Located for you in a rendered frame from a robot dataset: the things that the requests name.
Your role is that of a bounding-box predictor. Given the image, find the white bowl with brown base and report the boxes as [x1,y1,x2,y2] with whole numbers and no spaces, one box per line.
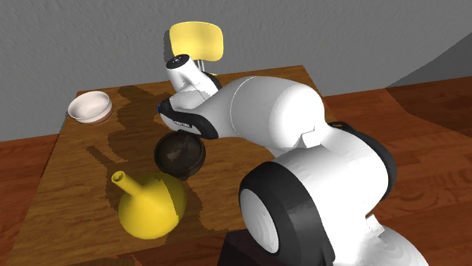
[67,91,113,125]

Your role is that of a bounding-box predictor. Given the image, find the dark brown bowl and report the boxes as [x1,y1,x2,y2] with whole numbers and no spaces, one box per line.
[154,131,207,180]

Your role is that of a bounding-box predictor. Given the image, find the dark robot stand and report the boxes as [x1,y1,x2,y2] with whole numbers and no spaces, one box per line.
[217,230,263,266]

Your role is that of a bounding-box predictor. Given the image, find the yellow round flask vase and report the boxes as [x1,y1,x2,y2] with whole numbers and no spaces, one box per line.
[111,170,188,241]

